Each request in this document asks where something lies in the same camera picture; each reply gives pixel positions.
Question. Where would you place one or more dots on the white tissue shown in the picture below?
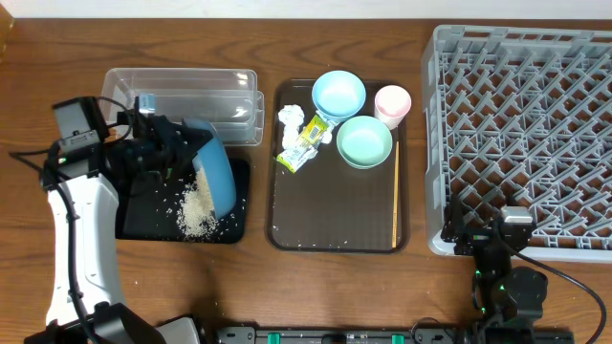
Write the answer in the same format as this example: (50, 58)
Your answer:
(292, 117)

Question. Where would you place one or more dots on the light blue bowl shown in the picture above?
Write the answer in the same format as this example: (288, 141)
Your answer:
(338, 95)

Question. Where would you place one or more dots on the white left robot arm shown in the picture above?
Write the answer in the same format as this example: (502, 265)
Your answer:
(87, 179)

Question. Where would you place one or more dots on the pink cup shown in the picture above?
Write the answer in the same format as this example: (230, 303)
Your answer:
(392, 103)

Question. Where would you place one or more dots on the brown serving tray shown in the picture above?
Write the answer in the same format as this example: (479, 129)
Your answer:
(327, 205)

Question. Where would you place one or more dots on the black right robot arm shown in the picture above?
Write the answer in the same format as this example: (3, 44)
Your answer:
(510, 297)

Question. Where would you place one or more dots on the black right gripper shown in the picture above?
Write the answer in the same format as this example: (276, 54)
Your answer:
(456, 226)

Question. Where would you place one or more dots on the pile of rice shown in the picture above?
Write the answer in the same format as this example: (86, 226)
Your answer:
(198, 215)

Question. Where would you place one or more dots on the clear plastic bin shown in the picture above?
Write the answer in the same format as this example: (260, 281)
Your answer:
(126, 85)

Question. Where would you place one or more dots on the dark blue plate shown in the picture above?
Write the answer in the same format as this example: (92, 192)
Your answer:
(215, 181)

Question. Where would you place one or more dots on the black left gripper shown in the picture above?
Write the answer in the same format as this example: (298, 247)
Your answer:
(163, 138)

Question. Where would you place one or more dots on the yellow snack wrapper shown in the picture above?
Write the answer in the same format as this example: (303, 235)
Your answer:
(299, 147)

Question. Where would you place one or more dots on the black plastic tray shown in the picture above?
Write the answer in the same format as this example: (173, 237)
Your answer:
(151, 216)

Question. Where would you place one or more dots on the grey dishwasher rack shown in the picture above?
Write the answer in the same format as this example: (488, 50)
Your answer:
(522, 114)

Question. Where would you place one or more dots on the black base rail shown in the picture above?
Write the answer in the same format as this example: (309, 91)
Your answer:
(250, 335)

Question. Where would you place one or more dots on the light green bowl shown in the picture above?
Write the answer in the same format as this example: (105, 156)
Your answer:
(364, 142)

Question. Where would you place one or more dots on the wooden chopstick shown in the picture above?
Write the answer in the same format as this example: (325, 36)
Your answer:
(396, 196)

